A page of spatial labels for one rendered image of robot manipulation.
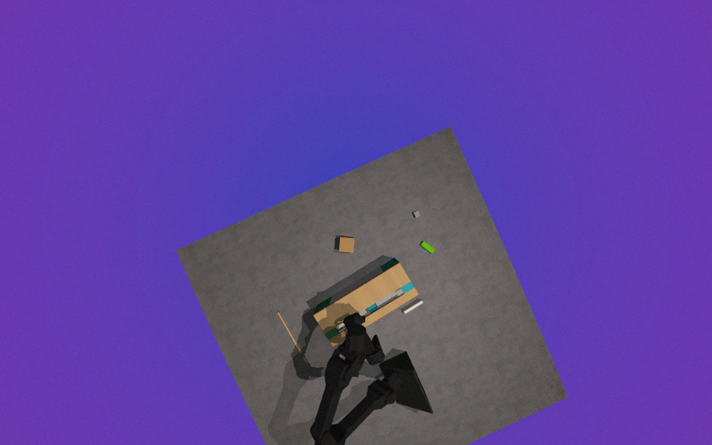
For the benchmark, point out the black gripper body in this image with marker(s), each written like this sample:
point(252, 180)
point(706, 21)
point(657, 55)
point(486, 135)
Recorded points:
point(374, 355)

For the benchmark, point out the green rectangular block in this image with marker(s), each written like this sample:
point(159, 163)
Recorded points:
point(427, 247)

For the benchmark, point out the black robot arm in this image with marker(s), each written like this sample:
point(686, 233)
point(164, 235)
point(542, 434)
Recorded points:
point(338, 374)

